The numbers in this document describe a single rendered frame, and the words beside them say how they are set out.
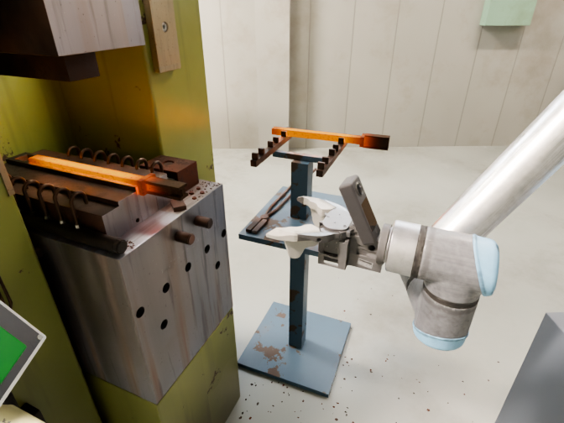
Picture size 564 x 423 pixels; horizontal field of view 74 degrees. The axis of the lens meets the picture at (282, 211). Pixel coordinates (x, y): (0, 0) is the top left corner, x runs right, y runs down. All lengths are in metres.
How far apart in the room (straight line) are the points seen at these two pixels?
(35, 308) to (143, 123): 0.53
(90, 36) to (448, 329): 0.78
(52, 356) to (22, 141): 0.59
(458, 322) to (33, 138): 1.16
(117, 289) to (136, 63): 0.58
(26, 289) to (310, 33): 3.31
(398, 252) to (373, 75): 3.41
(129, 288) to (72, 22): 0.49
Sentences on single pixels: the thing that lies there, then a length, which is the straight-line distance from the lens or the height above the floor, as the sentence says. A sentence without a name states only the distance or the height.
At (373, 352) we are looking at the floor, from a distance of 1.80.
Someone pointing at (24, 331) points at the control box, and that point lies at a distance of 0.59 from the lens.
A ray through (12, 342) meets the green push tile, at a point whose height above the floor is 0.99.
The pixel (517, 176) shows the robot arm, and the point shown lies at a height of 1.08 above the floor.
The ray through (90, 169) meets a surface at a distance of 0.98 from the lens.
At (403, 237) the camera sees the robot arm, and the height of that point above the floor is 1.01.
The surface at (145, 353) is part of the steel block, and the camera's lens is 0.96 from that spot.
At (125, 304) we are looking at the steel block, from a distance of 0.86.
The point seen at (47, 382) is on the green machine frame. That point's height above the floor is 0.59.
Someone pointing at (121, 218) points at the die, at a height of 0.95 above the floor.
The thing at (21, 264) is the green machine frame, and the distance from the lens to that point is 0.91.
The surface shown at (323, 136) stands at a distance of 1.33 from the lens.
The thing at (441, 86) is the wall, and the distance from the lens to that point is 4.21.
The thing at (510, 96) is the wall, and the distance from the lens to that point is 4.58.
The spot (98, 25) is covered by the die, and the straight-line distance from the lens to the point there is 0.78.
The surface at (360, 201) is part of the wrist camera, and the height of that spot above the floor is 1.06.
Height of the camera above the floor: 1.34
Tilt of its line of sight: 29 degrees down
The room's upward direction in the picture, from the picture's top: straight up
